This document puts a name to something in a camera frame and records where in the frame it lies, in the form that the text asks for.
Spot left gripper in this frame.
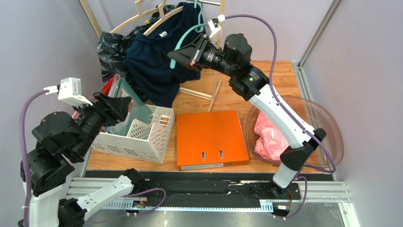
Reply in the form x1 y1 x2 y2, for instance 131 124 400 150
72 90 133 158

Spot black and aluminium base rail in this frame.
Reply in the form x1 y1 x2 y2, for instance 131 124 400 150
64 170 351 218

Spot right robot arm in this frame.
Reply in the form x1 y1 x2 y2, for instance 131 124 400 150
167 34 326 197

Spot clear plastic tub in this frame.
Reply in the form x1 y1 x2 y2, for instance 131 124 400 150
244 95 344 166

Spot navy blue shorts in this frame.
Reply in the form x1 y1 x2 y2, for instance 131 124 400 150
126 2 203 108

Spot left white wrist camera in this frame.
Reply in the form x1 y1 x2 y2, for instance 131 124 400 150
43 77 93 107

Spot white perforated file basket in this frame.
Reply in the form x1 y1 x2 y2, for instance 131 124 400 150
92 105 175 164

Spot wooden clothes rack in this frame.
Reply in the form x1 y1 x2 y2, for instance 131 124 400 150
79 0 221 112

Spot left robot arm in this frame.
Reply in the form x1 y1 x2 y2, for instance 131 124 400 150
18 92 144 227

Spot transparent green folder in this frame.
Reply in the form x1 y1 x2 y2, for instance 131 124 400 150
105 74 152 136

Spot pink patterned shorts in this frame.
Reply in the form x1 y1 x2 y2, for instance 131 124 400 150
254 111 289 161

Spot orange ring binder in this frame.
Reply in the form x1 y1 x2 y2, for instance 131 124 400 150
176 110 249 171

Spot teal plastic hanger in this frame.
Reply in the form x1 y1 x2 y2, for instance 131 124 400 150
170 0 206 70

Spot red folder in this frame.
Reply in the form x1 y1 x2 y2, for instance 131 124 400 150
101 74 120 97

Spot dark plaid garment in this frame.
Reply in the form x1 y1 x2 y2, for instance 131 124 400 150
97 12 160 102

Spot wooden hanger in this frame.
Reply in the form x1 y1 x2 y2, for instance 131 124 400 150
110 0 158 33
143 0 183 36

